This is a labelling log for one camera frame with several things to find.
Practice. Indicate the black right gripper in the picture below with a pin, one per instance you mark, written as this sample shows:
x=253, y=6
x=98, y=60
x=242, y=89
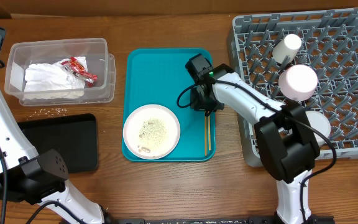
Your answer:
x=195, y=104

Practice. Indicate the wooden chopstick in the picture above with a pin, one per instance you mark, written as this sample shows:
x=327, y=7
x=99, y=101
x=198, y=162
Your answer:
x=209, y=132
x=205, y=136

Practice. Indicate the large white plate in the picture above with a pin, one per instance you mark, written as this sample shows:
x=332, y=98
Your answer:
x=151, y=132

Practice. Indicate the white napkin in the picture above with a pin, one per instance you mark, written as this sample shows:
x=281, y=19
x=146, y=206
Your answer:
x=73, y=80
x=47, y=81

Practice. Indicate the red snack wrapper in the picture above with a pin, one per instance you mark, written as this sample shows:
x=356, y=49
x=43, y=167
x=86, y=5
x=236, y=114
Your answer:
x=74, y=67

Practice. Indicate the pink plastic bowl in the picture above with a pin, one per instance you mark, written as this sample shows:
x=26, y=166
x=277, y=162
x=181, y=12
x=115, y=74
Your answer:
x=298, y=82

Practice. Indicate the pale green cup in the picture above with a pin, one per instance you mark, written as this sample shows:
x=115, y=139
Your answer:
x=288, y=46

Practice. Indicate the grey small saucer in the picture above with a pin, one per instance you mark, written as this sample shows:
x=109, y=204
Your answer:
x=319, y=122

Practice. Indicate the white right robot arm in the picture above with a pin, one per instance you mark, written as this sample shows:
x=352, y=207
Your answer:
x=290, y=149

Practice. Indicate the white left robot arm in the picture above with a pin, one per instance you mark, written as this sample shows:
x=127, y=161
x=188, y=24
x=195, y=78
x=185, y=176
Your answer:
x=42, y=179

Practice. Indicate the clear plastic waste bin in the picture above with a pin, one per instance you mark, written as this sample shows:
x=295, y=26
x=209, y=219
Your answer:
x=99, y=61

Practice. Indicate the grey dishwasher rack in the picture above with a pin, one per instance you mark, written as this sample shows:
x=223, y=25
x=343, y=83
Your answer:
x=329, y=46

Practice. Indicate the teal plastic serving tray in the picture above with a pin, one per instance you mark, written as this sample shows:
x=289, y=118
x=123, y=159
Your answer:
x=158, y=76

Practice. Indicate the scattered rice grains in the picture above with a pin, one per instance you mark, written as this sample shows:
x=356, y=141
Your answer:
x=45, y=113

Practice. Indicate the black plastic tray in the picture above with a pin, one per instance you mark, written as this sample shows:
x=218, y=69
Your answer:
x=75, y=137

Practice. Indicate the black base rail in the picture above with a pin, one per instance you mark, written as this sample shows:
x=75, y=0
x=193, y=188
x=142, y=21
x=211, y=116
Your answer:
x=197, y=221

